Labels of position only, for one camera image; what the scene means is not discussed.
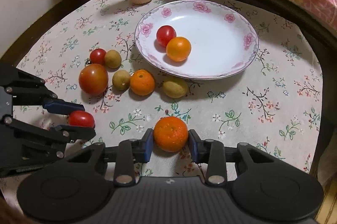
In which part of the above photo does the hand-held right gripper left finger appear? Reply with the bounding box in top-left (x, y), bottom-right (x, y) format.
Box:
top-left (64, 129), bottom-right (154, 185)

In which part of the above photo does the orange mandarin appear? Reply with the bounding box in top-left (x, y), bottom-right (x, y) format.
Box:
top-left (130, 69), bottom-right (156, 96)
top-left (153, 116), bottom-right (189, 152)

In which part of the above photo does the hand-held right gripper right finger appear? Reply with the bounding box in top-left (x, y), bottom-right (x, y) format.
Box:
top-left (188, 129), bottom-right (277, 185)

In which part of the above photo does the large red tomato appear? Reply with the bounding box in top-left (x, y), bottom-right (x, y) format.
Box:
top-left (78, 64), bottom-right (109, 96)

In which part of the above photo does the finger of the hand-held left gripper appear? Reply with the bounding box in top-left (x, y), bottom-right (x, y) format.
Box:
top-left (0, 63), bottom-right (85, 115)
top-left (3, 116), bottom-right (96, 159)

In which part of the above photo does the brown longan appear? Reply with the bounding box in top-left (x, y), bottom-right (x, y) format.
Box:
top-left (162, 78), bottom-right (188, 99)
top-left (112, 70), bottom-right (131, 92)
top-left (104, 50), bottom-right (122, 69)

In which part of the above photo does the orange cherry tomato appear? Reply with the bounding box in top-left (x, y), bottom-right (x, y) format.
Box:
top-left (166, 37), bottom-right (191, 62)

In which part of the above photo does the oblong red cherry tomato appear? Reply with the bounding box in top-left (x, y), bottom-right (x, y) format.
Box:
top-left (68, 111), bottom-right (95, 128)

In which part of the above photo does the white floral-rim plate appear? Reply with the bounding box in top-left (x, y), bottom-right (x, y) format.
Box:
top-left (134, 0), bottom-right (259, 80)

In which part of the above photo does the round red cherry tomato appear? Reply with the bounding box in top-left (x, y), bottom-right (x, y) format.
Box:
top-left (90, 48), bottom-right (107, 65)
top-left (156, 25), bottom-right (177, 48)

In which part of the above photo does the white floral tablecloth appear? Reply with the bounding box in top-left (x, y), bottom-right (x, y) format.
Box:
top-left (0, 0), bottom-right (324, 198)

